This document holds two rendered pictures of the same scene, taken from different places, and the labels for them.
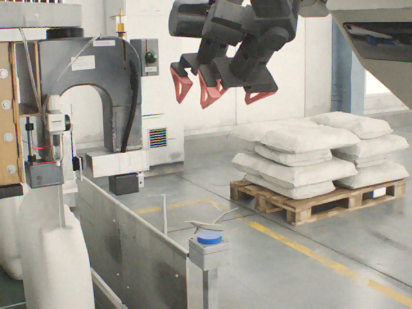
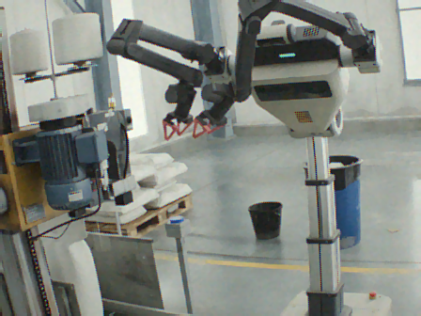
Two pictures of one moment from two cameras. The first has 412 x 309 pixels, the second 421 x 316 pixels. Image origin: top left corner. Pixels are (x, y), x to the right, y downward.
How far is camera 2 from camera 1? 108 cm
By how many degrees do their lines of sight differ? 31
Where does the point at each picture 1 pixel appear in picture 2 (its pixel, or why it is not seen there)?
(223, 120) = not seen: hidden behind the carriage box
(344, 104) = not seen: hidden behind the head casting
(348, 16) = (257, 83)
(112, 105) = (116, 150)
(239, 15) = (223, 88)
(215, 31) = (213, 97)
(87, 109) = not seen: outside the picture
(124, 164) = (126, 185)
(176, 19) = (175, 94)
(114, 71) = (116, 131)
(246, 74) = (220, 117)
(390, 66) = (276, 102)
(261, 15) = (240, 87)
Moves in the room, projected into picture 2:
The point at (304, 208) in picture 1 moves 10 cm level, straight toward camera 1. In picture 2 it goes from (132, 229) to (134, 231)
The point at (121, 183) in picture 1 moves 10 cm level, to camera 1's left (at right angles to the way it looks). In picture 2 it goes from (125, 197) to (102, 203)
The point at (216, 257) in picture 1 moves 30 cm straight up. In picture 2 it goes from (185, 229) to (175, 157)
